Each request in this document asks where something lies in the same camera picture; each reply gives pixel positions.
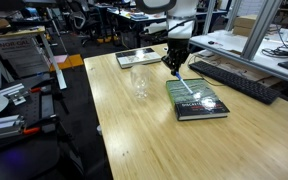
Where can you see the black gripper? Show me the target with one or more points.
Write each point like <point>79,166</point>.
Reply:
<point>176,51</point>

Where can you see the blue and white marker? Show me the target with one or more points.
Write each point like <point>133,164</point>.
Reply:
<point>185,84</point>

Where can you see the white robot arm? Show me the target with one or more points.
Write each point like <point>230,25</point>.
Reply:
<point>180,16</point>

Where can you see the clear drinking glass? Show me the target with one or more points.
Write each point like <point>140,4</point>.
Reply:
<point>140,81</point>

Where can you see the green and black book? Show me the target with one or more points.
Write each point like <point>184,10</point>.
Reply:
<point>194,103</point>

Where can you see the wooden workbench top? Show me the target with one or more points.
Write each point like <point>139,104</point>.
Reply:
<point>10,33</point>

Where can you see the small black object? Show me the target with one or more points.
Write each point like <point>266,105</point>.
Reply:
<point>211,42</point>

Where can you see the black computer keyboard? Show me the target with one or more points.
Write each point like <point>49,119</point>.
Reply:
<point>234,80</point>

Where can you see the white shelf board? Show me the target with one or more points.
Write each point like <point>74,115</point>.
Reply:
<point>230,41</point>

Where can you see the background desk with blue edge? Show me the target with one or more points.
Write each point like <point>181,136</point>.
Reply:
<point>134,16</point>

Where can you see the brown cardboard box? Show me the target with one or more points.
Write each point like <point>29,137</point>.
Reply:
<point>247,25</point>

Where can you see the orange floor mat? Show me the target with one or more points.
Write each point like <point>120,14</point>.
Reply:
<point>74,61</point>

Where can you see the black office chair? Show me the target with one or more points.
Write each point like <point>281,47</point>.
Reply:
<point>80,20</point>

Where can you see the pink paper sheet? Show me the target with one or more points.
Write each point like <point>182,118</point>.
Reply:
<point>60,59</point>

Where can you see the white workbench leg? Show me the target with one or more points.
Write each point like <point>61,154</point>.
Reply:
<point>54,63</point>

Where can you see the grey sign with red lettering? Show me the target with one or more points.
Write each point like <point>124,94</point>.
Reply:
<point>17,53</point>

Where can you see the small aluminium extrusion piece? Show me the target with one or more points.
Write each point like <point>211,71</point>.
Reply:
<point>12,93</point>

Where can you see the black breadboard table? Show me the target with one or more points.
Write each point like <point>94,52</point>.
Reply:
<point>24,150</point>

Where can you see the large aluminium extrusion bar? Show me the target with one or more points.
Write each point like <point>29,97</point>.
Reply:
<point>0,126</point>

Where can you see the thick aluminium frame post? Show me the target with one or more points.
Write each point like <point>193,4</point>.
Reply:
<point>259,28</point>

